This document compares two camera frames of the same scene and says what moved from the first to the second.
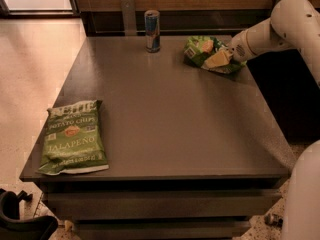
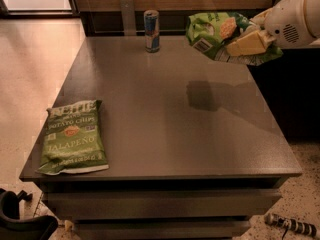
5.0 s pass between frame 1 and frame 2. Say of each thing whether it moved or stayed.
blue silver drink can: stayed
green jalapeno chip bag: stayed
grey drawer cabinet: stayed
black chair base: stayed
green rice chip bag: moved
